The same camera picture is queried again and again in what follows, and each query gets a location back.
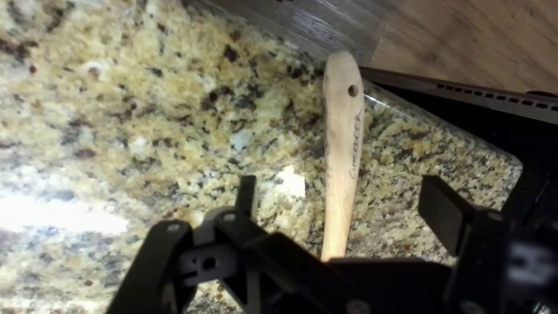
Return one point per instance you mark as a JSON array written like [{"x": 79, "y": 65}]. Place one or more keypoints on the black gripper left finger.
[{"x": 168, "y": 268}]

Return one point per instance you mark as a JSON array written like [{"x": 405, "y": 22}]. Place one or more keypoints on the black electric stove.
[{"x": 512, "y": 133}]

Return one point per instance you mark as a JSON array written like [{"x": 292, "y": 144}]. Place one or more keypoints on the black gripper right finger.
[{"x": 454, "y": 215}]

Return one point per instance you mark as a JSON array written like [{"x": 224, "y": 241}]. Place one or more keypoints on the wooden spoon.
[{"x": 342, "y": 151}]

